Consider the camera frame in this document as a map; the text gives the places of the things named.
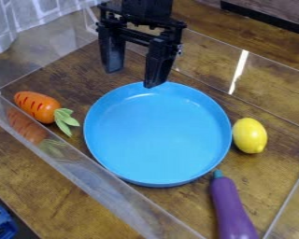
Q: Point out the orange toy carrot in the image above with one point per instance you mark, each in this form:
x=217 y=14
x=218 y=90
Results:
x=45 y=110

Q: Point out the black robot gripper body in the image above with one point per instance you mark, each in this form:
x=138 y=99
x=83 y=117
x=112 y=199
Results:
x=151 y=13

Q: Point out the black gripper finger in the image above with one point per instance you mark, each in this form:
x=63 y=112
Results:
x=112 y=46
x=163 y=49

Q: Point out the blue round plate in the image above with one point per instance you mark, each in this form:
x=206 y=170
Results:
x=158 y=137

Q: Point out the yellow toy lemon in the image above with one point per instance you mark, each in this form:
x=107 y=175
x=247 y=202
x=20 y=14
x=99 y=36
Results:
x=250 y=135

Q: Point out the clear acrylic barrier wall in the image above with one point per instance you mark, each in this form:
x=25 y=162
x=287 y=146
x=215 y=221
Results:
x=239 y=60

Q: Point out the white grid curtain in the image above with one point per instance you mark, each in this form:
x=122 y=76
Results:
x=24 y=14

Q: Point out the purple toy eggplant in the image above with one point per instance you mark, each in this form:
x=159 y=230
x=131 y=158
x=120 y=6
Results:
x=233 y=220

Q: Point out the blue plastic object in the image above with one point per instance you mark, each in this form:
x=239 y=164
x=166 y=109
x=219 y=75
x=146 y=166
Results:
x=8 y=227

